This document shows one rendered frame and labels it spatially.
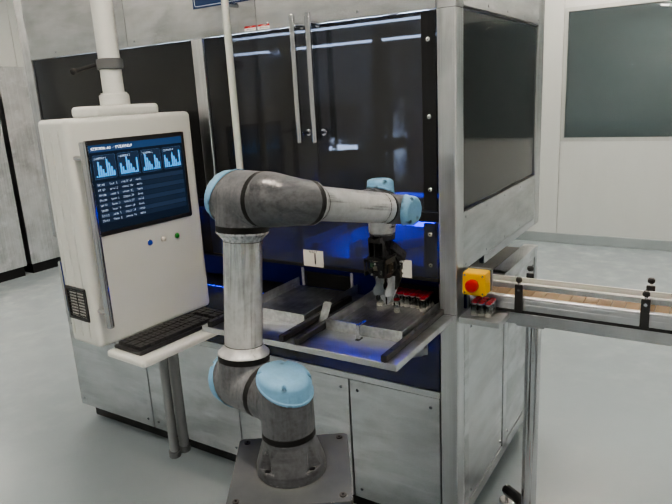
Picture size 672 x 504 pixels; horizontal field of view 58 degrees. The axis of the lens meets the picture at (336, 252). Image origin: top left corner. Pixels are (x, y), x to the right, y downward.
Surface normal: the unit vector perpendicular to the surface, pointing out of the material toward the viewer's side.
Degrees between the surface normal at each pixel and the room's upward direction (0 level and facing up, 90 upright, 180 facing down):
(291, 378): 7
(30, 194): 90
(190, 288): 90
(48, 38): 90
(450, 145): 90
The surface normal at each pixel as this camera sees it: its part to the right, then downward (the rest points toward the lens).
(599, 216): -0.52, 0.24
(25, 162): 0.85, 0.09
